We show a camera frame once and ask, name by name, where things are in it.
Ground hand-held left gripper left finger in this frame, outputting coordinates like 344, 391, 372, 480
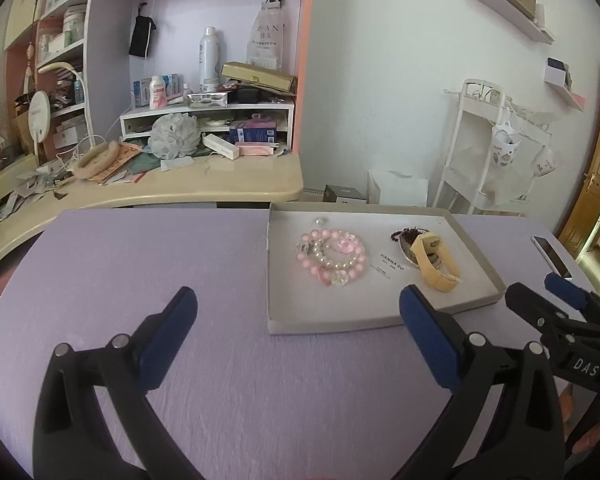
32, 286, 216, 480

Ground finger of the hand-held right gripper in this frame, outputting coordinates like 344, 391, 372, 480
545, 272, 600, 317
504, 282, 568, 342

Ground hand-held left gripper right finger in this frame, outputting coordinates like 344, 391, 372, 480
392, 284, 566, 480

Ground grey jewelry tray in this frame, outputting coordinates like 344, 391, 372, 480
266, 201, 506, 336

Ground yellow wrist watch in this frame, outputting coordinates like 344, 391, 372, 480
410, 231, 463, 293

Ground pink bead bracelet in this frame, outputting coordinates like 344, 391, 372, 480
295, 228, 370, 287

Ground white pearl bracelet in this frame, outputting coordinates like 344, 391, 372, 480
312, 240, 363, 272

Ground white smartphone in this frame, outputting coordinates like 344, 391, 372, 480
531, 234, 574, 281

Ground white printed hanging cup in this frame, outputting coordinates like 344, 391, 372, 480
531, 145, 561, 177
490, 122, 523, 168

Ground white paper bag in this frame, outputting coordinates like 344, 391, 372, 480
367, 169, 429, 207

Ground white trolley cart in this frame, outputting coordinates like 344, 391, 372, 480
432, 78, 553, 218

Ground beige desk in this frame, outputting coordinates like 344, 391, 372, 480
0, 152, 306, 281

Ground black box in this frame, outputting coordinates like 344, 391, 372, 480
322, 184, 370, 205

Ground grey mesh bath sponge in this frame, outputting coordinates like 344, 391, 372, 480
147, 112, 201, 159

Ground pink box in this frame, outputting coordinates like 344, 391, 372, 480
235, 142, 276, 157

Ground blue box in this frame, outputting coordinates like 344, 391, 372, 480
229, 122, 278, 143

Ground pink bottle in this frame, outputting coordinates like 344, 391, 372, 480
149, 76, 168, 109

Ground white desk organizer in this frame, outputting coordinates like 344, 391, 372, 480
119, 96, 296, 153

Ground round white mirror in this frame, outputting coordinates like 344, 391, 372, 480
28, 91, 51, 166

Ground gold gift box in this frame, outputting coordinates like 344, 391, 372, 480
220, 61, 298, 95

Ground white spray bottle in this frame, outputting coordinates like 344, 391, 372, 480
198, 26, 220, 93

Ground white desk lamp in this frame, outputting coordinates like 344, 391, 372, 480
37, 61, 91, 136

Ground black pouch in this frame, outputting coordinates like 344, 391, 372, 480
129, 2, 157, 58

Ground pink and white shelf unit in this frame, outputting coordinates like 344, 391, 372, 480
2, 0, 317, 161

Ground white plastic bag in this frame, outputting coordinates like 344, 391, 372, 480
246, 2, 285, 72

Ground dark red bead bracelet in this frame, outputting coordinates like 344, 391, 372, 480
391, 226, 433, 248

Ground cream padded ring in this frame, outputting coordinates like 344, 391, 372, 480
71, 141, 122, 179

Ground white wall shelf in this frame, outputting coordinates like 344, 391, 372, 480
462, 0, 556, 45
544, 57, 587, 111

